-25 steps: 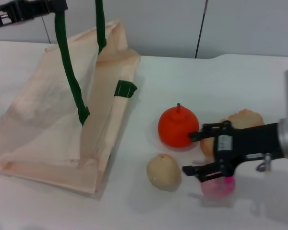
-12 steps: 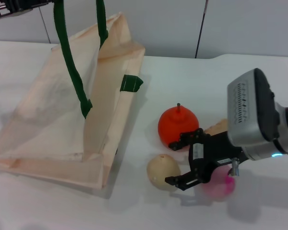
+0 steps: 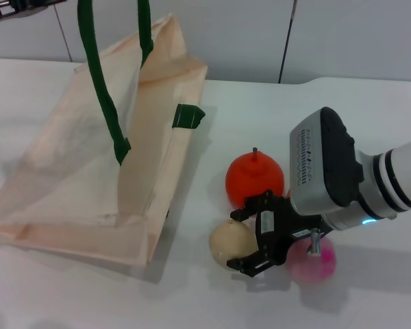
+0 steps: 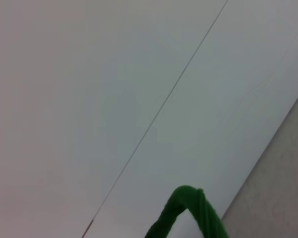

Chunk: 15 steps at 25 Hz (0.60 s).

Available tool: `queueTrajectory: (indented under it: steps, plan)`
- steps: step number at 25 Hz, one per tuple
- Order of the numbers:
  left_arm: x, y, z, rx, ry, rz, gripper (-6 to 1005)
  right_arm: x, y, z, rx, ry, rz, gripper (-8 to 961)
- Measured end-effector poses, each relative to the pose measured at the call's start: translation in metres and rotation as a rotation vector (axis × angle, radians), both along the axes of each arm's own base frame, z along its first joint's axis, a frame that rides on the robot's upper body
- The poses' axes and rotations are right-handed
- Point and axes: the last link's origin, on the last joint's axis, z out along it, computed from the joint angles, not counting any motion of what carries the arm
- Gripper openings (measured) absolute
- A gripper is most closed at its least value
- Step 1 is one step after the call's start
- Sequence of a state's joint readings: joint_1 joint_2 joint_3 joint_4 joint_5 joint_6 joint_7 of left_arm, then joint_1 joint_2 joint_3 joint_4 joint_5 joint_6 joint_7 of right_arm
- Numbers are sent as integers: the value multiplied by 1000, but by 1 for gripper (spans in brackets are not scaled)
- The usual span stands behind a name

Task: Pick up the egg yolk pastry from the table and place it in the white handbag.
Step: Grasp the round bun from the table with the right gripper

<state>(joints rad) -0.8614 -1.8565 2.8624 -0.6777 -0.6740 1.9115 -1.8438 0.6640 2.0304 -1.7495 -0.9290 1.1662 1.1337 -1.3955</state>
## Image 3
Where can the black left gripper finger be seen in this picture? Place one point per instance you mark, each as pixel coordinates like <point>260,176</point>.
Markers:
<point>34,4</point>

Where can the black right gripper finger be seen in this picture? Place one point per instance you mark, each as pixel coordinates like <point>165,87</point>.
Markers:
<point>257,204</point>
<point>251,265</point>

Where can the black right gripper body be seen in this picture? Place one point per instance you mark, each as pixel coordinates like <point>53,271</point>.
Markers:
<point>277,233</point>

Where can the beige round fruit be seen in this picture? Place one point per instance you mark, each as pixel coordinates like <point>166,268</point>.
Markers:
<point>229,243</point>

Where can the orange toy fruit with stem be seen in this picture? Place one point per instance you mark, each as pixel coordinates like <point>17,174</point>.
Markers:
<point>246,178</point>

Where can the pink peach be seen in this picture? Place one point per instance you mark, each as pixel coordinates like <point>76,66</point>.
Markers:
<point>325,264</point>

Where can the grey and black wrist camera box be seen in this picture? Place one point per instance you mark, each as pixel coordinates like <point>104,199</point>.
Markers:
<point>329,164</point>

